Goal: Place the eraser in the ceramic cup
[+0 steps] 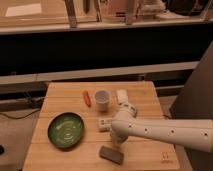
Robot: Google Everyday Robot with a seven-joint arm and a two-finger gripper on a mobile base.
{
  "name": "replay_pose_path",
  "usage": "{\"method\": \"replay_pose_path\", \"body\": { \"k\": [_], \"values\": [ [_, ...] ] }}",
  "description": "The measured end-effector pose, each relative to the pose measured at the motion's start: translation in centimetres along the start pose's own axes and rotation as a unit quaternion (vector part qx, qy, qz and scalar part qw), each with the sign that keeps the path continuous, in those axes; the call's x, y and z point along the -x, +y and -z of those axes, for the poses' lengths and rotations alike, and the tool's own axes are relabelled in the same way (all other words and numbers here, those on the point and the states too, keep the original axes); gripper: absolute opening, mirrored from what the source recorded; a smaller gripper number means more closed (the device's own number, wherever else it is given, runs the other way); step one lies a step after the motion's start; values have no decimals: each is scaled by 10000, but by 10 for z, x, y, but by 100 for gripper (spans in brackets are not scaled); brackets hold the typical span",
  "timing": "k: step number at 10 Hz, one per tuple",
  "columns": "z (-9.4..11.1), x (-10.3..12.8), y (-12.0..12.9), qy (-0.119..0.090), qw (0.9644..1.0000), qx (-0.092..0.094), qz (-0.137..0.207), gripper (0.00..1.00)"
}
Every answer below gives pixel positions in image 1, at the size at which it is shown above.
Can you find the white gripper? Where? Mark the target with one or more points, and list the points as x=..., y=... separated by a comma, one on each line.
x=116, y=140

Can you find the grey rectangular eraser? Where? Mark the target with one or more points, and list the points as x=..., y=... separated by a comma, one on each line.
x=111, y=155

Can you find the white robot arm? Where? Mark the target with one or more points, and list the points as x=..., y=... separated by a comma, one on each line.
x=191, y=133

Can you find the white ceramic cup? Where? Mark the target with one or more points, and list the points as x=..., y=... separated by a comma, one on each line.
x=102, y=99

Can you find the white labelled bottle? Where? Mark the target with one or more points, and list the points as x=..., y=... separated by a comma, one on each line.
x=104, y=124

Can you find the pale yellow sponge block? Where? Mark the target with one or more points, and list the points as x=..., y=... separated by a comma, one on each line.
x=122, y=96

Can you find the wooden table top board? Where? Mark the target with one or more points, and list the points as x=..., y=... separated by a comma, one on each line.
x=139, y=154

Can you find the orange carrot toy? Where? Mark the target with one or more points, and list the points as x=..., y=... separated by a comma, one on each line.
x=86, y=98

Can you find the green round bowl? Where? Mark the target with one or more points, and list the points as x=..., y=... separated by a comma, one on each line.
x=66, y=130

